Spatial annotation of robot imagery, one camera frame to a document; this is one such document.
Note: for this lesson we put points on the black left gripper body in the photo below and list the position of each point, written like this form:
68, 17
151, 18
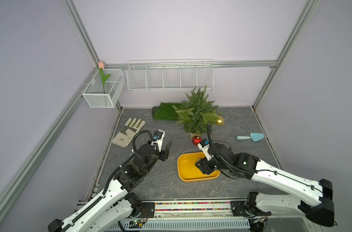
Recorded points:
156, 155

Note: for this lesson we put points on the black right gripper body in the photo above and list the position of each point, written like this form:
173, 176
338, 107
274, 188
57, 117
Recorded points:
208, 166

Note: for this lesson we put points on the red ribbed ball ornament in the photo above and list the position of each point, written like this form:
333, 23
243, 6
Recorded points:
196, 140

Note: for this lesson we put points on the gold ball ornament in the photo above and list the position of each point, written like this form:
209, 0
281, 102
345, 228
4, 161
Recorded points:
220, 121

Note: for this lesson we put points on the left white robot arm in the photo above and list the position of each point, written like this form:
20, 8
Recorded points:
116, 201

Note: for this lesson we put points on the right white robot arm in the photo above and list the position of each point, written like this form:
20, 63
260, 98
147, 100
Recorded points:
305, 197

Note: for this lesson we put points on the small green christmas tree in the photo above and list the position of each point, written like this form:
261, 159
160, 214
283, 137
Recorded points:
196, 112

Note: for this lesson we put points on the yellow plastic tray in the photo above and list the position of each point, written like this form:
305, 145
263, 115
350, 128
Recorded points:
188, 172

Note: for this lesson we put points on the cream and green work glove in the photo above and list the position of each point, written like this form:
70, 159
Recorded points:
126, 134

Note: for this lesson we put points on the green artificial grass mat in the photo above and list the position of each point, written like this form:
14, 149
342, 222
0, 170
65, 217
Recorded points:
165, 111

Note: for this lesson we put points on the teal garden trowel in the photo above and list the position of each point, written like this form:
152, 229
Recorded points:
255, 137

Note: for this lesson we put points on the small white mesh basket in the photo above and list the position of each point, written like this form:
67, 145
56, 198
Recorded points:
93, 92

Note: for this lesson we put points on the pink artificial tulip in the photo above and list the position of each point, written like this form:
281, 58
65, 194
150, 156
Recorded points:
104, 77

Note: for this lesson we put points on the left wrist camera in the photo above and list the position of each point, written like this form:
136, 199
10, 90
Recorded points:
158, 139

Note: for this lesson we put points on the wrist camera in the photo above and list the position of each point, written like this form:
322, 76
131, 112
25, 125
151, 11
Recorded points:
204, 147
158, 139

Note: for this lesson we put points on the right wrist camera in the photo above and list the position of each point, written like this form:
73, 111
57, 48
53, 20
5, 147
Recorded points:
204, 147

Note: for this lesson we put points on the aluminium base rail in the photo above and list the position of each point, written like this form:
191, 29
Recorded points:
203, 215

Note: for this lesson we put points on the long white wire basket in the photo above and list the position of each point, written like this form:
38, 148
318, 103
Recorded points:
154, 75

